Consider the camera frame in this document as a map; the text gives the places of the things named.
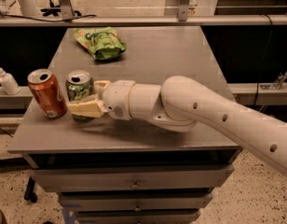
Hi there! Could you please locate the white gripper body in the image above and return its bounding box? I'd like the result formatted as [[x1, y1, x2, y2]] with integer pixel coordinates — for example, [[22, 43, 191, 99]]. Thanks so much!
[[102, 80, 135, 120]]

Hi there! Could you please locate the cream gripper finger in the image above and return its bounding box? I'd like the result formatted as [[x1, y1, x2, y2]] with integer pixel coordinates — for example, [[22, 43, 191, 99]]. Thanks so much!
[[66, 96, 108, 118], [94, 80, 111, 94]]

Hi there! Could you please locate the green soda can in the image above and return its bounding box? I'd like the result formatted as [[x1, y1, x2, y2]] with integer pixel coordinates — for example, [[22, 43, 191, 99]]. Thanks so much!
[[64, 69, 96, 121]]

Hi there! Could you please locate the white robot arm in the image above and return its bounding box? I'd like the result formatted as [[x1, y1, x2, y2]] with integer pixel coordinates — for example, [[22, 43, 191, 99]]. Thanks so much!
[[67, 76, 287, 177]]

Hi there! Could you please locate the red coke can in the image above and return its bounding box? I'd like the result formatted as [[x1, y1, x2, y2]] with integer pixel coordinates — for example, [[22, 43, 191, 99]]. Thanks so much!
[[27, 69, 67, 119]]

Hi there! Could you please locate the green chip bag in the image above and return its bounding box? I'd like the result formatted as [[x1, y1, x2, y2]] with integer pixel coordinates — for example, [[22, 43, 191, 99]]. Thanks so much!
[[74, 27, 127, 61]]

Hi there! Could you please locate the grey drawer cabinet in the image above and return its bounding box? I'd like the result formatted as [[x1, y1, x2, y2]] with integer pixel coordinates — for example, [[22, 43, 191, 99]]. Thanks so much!
[[7, 25, 256, 224]]

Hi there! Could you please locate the top grey drawer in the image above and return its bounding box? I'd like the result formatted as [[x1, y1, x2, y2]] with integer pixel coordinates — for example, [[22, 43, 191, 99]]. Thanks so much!
[[32, 164, 234, 192]]

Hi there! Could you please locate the grey drawer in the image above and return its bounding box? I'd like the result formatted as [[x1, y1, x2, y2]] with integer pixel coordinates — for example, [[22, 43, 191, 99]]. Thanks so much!
[[32, 164, 234, 192], [76, 209, 200, 224], [59, 189, 212, 212]]

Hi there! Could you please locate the white pump bottle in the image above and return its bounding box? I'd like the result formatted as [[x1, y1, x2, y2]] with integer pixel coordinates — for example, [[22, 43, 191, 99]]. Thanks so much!
[[0, 67, 21, 95]]

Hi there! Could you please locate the middle grey drawer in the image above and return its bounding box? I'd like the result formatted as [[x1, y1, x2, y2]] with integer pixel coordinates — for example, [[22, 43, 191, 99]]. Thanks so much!
[[59, 189, 212, 212]]

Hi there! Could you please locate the bottom grey drawer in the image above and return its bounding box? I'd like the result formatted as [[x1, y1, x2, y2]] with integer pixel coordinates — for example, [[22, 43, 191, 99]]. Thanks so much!
[[76, 209, 200, 224]]

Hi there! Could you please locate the grey metal rail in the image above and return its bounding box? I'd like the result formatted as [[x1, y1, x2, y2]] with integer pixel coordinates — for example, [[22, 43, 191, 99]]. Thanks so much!
[[0, 15, 287, 27]]

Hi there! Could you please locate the black cable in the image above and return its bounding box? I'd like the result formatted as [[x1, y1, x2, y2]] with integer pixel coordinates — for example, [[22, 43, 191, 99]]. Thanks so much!
[[0, 7, 98, 23]]

